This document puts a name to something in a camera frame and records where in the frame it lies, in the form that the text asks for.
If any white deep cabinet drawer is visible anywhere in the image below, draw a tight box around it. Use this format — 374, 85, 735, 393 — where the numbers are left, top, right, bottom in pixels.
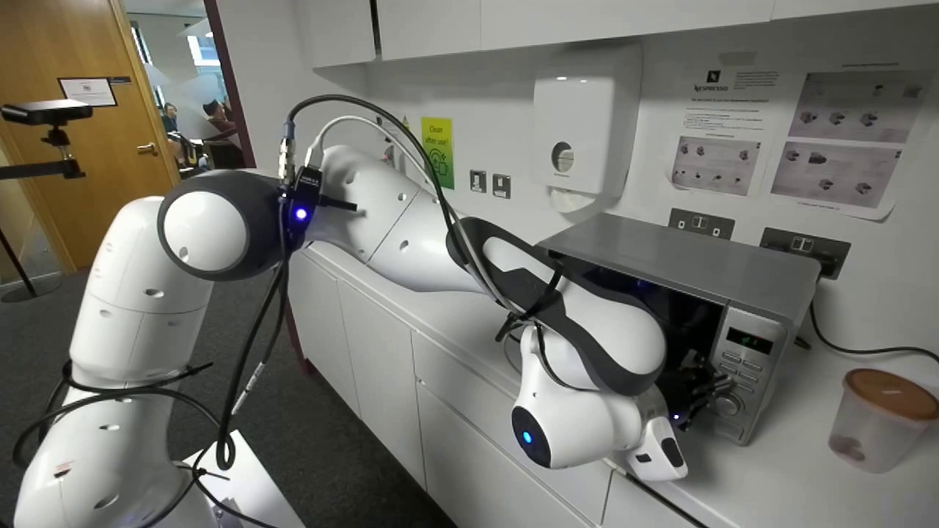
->
417, 384, 591, 528

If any white lower cabinet door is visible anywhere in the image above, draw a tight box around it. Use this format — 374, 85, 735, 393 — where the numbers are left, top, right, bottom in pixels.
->
291, 245, 360, 417
340, 291, 427, 487

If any white robot stand plate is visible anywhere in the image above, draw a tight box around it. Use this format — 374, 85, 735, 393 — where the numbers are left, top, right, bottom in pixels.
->
185, 427, 305, 528

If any white paper towel dispenser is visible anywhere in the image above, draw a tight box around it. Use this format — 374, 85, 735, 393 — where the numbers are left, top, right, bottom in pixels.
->
531, 73, 622, 219

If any white upper cabinet door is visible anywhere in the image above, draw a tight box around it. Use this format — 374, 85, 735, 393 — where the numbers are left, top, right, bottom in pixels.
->
772, 0, 939, 22
477, 0, 778, 54
374, 0, 484, 65
291, 0, 380, 69

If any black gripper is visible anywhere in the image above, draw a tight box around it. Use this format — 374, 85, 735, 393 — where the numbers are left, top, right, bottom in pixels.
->
659, 361, 735, 433

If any black double wall socket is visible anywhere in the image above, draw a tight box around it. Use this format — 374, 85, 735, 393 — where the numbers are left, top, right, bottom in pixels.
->
759, 226, 854, 283
666, 208, 738, 244

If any black stereo camera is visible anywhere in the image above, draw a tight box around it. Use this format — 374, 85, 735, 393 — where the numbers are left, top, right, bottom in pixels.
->
0, 95, 97, 126

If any white coffee instruction sheet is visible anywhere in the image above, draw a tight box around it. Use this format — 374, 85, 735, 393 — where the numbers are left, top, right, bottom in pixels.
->
668, 65, 786, 198

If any silver microwave oven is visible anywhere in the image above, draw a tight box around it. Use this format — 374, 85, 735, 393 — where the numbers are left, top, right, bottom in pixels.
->
534, 210, 825, 449

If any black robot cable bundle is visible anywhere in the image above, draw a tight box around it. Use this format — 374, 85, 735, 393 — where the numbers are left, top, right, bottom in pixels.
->
9, 91, 568, 528

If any distant dark-clothed person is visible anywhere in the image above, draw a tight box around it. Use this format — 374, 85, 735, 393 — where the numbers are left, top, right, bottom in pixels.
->
198, 95, 249, 169

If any white paper door sign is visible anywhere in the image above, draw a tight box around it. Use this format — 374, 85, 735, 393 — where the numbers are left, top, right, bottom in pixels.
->
54, 75, 119, 107

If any wooden door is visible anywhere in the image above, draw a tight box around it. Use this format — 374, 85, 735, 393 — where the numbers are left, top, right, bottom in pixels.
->
0, 0, 182, 276

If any white photo instruction sheet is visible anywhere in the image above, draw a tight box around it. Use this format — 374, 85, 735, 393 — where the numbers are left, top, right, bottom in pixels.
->
772, 68, 930, 223

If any black camera stand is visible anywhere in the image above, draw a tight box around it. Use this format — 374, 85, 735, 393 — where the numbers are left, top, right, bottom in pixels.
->
0, 122, 87, 298

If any white canister with cork lid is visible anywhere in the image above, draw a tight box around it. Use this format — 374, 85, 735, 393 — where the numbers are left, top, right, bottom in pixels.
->
826, 367, 939, 474

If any black microwave power cable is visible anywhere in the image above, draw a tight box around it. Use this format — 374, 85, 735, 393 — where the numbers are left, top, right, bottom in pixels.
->
806, 301, 939, 367

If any green clean after use poster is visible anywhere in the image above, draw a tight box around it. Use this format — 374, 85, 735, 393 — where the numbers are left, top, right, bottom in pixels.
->
420, 113, 458, 192

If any white cabinet door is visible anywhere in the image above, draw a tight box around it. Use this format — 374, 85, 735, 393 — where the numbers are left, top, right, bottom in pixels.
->
291, 245, 360, 417
477, 0, 778, 54
772, 0, 939, 22
340, 291, 427, 487
291, 0, 380, 69
374, 0, 484, 65

